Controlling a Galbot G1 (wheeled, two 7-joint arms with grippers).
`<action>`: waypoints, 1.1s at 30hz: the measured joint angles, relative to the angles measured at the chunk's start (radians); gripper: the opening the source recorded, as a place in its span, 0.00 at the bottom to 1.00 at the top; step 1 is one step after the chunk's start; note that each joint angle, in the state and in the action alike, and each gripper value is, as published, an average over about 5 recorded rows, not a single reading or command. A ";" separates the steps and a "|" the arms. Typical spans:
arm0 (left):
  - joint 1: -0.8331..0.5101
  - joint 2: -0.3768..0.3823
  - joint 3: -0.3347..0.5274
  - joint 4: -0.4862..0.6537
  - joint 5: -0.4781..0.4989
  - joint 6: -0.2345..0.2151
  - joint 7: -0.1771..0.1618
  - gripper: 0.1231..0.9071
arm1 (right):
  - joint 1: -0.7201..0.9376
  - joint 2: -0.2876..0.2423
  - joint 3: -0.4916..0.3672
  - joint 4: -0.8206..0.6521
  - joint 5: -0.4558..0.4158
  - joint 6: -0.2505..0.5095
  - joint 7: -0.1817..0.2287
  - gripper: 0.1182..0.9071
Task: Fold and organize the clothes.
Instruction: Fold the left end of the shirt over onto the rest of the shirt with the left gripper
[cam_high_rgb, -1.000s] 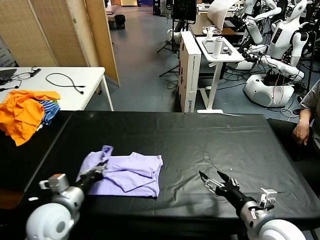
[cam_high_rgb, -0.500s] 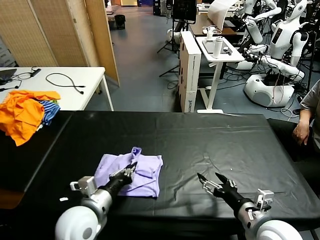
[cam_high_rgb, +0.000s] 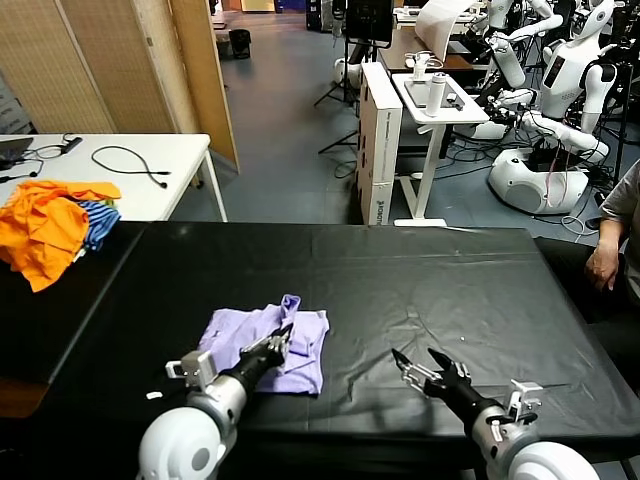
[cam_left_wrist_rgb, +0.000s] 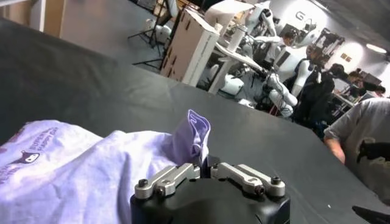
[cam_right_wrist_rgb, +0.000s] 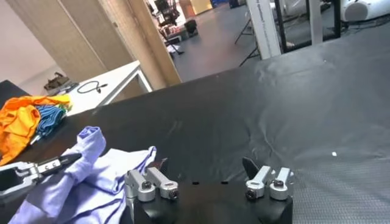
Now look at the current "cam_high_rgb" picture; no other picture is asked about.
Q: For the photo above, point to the white water bottle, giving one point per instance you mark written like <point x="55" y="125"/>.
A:
<point x="436" y="95"/>

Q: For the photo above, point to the wooden folding screen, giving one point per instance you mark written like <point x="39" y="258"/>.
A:
<point x="100" y="60"/>

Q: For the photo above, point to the grey tablet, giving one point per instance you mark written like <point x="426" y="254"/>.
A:
<point x="417" y="92"/>

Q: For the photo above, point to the lavender t-shirt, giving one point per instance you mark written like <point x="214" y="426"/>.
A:
<point x="230" y="330"/>

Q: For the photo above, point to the tall white cardboard box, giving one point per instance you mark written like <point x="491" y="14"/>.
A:
<point x="387" y="150"/>

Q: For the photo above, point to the white rounded machine base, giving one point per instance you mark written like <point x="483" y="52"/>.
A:
<point x="350" y="70"/>

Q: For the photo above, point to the black monitor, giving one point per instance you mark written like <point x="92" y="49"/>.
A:
<point x="367" y="17"/>

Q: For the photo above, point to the orange garment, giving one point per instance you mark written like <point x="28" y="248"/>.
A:
<point x="40" y="230"/>

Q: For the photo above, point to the black side table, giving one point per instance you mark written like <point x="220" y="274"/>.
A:
<point x="45" y="340"/>

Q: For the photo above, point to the blue striped garment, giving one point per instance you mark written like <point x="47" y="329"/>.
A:
<point x="102" y="222"/>

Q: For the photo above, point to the small black device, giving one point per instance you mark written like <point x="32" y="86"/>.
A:
<point x="452" y="98"/>

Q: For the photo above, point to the black plastic table cover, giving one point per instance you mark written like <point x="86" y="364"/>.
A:
<point x="450" y="290"/>

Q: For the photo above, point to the brown wooden desk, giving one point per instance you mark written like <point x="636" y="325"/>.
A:
<point x="400" y="50"/>

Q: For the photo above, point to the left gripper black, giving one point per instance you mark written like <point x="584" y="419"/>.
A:
<point x="257" y="362"/>

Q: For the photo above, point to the white curved panel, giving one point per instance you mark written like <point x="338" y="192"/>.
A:
<point x="437" y="25"/>

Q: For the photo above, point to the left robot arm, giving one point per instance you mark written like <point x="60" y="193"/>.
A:
<point x="185" y="440"/>

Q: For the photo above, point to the white table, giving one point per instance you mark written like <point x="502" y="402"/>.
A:
<point x="125" y="145"/>

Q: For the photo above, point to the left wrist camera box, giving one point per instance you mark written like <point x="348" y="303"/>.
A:
<point x="200" y="365"/>

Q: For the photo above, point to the white humanoid robot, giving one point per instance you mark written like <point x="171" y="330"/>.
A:
<point x="520" y="185"/>
<point x="510" y="65"/>

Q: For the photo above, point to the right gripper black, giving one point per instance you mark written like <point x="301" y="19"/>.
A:
<point x="452" y="391"/>

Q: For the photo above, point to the black bin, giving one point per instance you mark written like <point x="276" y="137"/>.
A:
<point x="240" y="44"/>

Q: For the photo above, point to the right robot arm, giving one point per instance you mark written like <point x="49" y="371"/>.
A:
<point x="545" y="460"/>

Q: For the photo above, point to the person's bare forearm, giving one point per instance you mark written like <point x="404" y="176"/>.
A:
<point x="611" y="234"/>

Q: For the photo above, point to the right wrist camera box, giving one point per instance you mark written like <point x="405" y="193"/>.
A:
<point x="525" y="395"/>

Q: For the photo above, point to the black tripod stand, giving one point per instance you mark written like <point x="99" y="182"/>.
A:
<point x="346" y="70"/>
<point x="340" y="141"/>

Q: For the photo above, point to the person's bare hand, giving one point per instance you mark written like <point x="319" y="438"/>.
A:
<point x="603" y="265"/>

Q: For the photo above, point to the yellow green garment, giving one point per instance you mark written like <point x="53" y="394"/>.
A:
<point x="111" y="202"/>

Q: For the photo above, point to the person's black trousers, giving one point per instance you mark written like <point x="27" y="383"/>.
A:
<point x="565" y="280"/>

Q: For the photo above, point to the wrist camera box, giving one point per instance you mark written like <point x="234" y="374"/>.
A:
<point x="525" y="395"/>
<point x="200" y="365"/>

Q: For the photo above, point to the dark laptop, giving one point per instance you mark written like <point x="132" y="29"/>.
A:
<point x="12" y="147"/>

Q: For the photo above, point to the white standing desk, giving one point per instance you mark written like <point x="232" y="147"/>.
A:
<point x="470" y="112"/>

